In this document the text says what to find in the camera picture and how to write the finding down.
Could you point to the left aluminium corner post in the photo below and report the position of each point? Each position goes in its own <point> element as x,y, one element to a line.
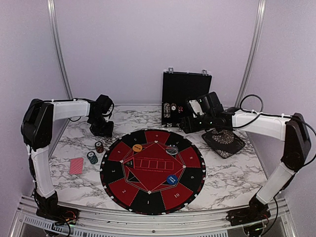
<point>58,48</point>

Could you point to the red poker chip stack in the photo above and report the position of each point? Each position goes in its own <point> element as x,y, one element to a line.
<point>99,147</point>

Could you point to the aluminium front rail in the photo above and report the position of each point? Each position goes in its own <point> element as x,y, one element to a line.
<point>100,222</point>

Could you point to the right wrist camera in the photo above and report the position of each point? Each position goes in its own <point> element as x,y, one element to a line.
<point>205,104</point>

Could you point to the orange dealer button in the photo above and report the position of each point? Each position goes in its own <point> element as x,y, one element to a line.
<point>137,148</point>

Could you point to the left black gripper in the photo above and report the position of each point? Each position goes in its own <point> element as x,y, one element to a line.
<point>107,132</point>

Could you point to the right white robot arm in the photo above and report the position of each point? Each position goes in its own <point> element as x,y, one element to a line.
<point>220,126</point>

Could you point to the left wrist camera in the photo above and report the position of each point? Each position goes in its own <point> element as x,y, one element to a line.
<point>104,106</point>

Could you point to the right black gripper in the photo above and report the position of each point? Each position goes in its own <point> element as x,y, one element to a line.
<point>190,127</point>

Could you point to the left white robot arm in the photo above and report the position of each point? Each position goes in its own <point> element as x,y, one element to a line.
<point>37,128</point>

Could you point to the clear round button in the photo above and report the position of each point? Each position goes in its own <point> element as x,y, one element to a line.
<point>171,150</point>

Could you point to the right aluminium corner post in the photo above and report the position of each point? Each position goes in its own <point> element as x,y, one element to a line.
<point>253,49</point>

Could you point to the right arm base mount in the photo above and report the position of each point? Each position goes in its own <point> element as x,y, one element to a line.
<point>255,212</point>

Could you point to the round red black poker mat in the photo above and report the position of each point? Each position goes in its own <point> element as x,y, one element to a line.
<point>136,181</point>

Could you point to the green poker chip stack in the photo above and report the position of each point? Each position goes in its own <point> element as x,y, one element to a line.
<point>92,157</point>

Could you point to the blue blind button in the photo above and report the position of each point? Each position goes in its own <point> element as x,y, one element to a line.
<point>171,180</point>

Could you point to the black floral square plate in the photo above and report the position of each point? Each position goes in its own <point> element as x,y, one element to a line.
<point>224,142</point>

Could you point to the aluminium corner post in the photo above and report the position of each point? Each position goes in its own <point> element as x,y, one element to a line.
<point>58,48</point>
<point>253,49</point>

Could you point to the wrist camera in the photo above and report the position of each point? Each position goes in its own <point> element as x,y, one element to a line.
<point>205,104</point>
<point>104,106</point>

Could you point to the red dice in case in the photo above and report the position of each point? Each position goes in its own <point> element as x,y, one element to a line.
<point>180,108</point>

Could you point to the white chips row in case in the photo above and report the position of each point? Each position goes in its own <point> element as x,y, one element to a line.
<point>166,111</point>

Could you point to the red playing card deck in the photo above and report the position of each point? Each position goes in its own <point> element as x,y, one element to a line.
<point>76,166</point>

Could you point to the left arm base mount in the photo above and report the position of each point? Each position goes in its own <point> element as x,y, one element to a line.
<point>50,209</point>

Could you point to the black poker chip case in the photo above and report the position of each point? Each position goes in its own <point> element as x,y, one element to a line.
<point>177,88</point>

